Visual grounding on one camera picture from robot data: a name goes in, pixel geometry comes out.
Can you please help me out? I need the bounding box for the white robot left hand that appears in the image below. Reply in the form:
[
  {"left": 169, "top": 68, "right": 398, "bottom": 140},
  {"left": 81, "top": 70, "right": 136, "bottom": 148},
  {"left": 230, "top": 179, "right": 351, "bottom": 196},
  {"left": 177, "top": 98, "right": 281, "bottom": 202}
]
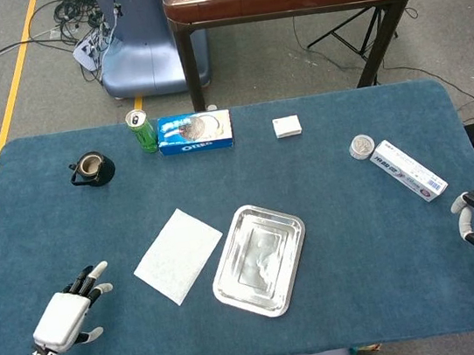
[{"left": 24, "top": 260, "right": 122, "bottom": 355}]

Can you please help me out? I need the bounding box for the white paper sheet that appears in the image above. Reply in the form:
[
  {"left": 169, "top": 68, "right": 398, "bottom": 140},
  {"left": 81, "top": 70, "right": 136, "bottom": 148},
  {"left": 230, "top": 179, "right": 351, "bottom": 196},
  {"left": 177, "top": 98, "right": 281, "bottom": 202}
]
[{"left": 125, "top": 202, "right": 233, "bottom": 312}]

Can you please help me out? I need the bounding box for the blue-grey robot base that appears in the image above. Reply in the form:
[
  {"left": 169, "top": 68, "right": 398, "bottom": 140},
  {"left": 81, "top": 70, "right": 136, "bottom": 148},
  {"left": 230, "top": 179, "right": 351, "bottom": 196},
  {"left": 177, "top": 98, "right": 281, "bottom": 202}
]
[{"left": 90, "top": 0, "right": 214, "bottom": 103}]

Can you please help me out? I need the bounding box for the silver metal tray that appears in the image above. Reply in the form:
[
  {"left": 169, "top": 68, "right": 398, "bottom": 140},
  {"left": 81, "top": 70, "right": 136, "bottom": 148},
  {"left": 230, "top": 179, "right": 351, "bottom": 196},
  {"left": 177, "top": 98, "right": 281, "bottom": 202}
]
[{"left": 201, "top": 197, "right": 317, "bottom": 326}]

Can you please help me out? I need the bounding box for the white toothpaste box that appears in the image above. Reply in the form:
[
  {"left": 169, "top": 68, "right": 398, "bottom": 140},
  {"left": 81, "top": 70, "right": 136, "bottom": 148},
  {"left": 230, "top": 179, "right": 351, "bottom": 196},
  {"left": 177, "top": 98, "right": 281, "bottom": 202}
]
[{"left": 367, "top": 131, "right": 451, "bottom": 211}]

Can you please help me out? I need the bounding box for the blue table cloth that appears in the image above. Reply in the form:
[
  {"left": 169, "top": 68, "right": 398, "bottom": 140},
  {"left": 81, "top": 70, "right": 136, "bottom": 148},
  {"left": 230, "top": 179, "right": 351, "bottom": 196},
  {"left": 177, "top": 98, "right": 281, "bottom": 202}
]
[{"left": 0, "top": 72, "right": 474, "bottom": 355}]

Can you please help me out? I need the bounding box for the round clear plastic jar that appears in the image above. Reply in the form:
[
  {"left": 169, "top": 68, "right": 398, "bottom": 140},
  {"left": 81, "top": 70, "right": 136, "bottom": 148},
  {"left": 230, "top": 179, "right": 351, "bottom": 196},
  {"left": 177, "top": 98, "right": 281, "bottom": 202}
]
[{"left": 346, "top": 132, "right": 378, "bottom": 163}]

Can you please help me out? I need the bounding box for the green drink can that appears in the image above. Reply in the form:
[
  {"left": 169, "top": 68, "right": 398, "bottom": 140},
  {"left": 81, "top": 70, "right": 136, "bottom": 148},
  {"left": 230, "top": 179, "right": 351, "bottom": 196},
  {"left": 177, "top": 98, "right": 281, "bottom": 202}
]
[{"left": 123, "top": 108, "right": 160, "bottom": 157}]

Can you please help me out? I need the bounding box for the blue Oreo cookie box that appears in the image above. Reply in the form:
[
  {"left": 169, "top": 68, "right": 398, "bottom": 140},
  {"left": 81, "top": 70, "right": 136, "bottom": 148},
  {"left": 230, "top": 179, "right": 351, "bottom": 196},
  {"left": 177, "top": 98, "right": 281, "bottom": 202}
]
[{"left": 154, "top": 108, "right": 235, "bottom": 158}]

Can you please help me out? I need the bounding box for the small white tissue pack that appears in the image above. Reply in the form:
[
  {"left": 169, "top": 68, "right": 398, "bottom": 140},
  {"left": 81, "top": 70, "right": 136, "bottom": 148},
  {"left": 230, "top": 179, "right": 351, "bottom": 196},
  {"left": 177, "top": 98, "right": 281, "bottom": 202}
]
[{"left": 271, "top": 114, "right": 304, "bottom": 140}]

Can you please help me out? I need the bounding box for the white power strip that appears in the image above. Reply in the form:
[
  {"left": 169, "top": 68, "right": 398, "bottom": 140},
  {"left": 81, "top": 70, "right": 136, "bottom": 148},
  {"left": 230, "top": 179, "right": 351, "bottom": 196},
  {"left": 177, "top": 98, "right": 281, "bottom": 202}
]
[{"left": 69, "top": 28, "right": 110, "bottom": 73}]

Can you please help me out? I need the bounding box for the brown mahjong table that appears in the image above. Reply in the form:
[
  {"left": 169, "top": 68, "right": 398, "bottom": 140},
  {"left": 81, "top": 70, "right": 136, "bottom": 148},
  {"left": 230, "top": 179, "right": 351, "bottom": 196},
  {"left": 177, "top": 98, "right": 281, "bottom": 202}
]
[{"left": 162, "top": 0, "right": 440, "bottom": 115}]

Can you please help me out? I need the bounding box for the black cable bundle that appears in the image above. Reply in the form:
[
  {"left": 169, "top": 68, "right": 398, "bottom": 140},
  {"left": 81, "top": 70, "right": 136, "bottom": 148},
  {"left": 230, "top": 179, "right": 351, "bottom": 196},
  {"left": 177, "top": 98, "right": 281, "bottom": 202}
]
[{"left": 48, "top": 0, "right": 118, "bottom": 88}]

